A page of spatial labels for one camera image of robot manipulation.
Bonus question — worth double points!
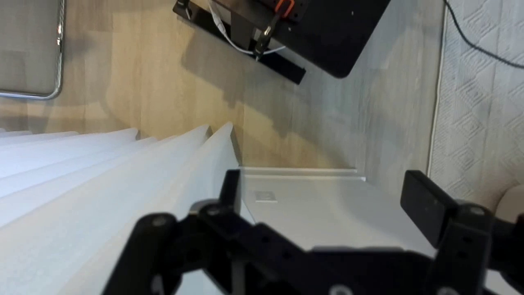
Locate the black cable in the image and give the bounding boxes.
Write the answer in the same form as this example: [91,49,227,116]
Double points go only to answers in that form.
[443,0,524,70]

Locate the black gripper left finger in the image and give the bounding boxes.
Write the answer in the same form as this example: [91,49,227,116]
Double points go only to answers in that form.
[102,170,305,295]

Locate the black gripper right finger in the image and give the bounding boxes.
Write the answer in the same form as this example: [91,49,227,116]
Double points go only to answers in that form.
[400,170,524,295]

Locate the white patterned rug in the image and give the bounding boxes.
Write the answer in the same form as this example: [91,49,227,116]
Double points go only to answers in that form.
[428,0,524,206]

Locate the wicker chrome cantilever chair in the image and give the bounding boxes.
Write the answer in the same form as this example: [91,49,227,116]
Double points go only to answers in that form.
[0,0,68,99]

